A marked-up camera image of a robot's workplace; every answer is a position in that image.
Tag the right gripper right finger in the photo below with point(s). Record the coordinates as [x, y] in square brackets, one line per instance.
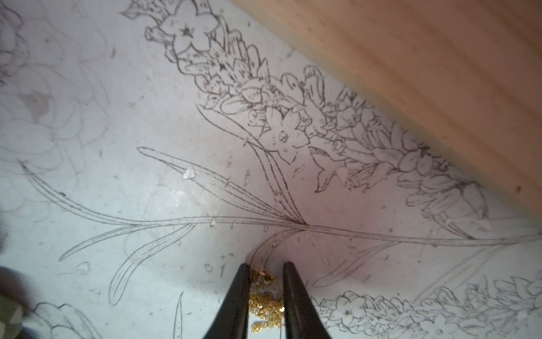
[301, 318]

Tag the wooden jewelry display stand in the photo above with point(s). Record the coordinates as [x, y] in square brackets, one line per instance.
[464, 76]

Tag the white green work glove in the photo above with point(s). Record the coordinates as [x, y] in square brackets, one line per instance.
[11, 318]

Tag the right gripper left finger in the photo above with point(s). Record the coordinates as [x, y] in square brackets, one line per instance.
[232, 319]

